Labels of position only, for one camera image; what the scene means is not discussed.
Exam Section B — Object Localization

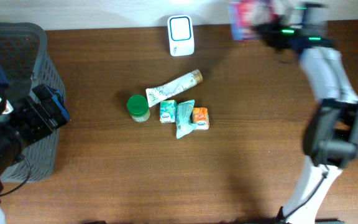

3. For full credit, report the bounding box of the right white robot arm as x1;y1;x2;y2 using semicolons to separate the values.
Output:
254;2;358;223

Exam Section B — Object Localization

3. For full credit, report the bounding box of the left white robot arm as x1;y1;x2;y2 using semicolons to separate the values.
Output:
0;66;70;223

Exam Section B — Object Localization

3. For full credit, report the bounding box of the teal wet wipes pouch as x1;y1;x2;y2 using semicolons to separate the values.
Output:
175;100;196;139

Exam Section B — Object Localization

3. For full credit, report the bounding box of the orange pocket tissue pack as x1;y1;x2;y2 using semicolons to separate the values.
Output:
192;107;210;131

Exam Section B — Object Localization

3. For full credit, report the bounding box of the white bamboo print tube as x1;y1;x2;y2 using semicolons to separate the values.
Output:
145;70;203;108

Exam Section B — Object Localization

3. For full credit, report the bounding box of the red purple tissue pack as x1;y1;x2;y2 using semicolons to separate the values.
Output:
228;0;276;41

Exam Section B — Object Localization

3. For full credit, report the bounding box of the green lid glass jar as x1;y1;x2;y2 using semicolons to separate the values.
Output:
127;95;150;123

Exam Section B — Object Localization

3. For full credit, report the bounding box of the grey plastic mesh basket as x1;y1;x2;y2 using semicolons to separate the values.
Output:
0;22;66;183

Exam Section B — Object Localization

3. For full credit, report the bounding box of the teal pocket tissue pack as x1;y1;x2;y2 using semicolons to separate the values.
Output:
160;100;177;123

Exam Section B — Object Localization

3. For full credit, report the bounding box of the white barcode scanner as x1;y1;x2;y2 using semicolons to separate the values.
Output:
167;15;195;57

